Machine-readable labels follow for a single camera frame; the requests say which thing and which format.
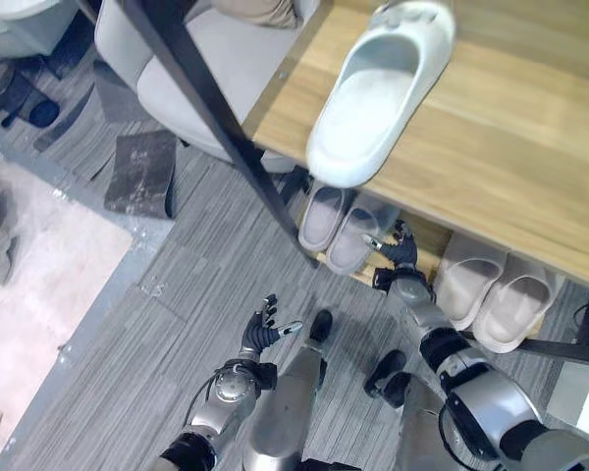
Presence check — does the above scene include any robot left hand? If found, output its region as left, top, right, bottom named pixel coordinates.
left=241, top=293, right=304, bottom=355

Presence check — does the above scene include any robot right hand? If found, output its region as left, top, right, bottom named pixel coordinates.
left=362, top=220, right=419, bottom=271

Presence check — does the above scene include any grey closed-toe slipper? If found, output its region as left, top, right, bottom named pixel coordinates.
left=325, top=203, right=402, bottom=275
left=297, top=182, right=357, bottom=253

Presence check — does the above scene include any beige slide slipper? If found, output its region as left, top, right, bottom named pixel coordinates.
left=471, top=268, right=566, bottom=354
left=431, top=232, right=510, bottom=332

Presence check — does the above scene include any robot left leg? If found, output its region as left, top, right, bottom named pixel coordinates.
left=242, top=308, right=334, bottom=471

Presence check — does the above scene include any robot leg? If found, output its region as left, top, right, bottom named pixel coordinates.
left=363, top=348, right=453, bottom=471
left=242, top=308, right=334, bottom=471

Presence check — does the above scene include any white slide slipper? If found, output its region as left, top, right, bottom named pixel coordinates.
left=305, top=0, right=456, bottom=189

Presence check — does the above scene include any robot right leg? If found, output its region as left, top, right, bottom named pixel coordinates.
left=363, top=348, right=453, bottom=471

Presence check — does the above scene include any pink beige rug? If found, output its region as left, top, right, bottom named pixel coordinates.
left=0, top=140, right=134, bottom=462

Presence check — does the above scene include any light grey sofa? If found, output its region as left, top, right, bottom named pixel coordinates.
left=93, top=0, right=320, bottom=174

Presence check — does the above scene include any beige cushion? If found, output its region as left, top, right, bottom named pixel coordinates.
left=209, top=0, right=303, bottom=28

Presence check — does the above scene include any wooden shoe rack black frame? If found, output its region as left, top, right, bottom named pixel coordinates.
left=120, top=0, right=589, bottom=367

